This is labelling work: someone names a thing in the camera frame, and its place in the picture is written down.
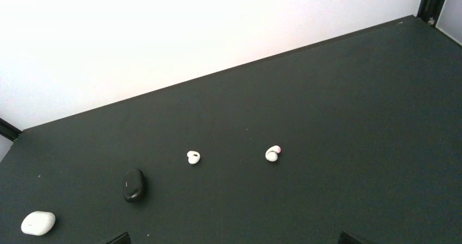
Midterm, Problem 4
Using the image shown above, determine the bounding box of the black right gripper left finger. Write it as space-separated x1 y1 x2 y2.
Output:
105 232 131 244

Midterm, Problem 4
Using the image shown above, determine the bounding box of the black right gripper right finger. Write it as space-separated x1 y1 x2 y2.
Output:
338 231 364 244

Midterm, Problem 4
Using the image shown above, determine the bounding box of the black earbud charging case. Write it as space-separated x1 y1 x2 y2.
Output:
123 168 147 203

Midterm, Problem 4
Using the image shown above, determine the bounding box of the white earbud charging case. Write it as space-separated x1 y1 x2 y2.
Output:
21 211 56 236

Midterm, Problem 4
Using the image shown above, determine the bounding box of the white earbud left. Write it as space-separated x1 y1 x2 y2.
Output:
187 150 200 165

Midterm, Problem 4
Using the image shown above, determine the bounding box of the white earbud with pink tip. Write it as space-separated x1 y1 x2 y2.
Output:
265 145 282 162

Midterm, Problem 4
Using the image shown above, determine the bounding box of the black frame post left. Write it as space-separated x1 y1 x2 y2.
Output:
0 118 22 142

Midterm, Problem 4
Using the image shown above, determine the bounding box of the black frame post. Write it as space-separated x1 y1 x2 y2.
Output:
417 0 445 28
0 118 22 142

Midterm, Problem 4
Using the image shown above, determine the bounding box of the black frame post right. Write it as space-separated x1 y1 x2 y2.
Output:
417 0 445 28

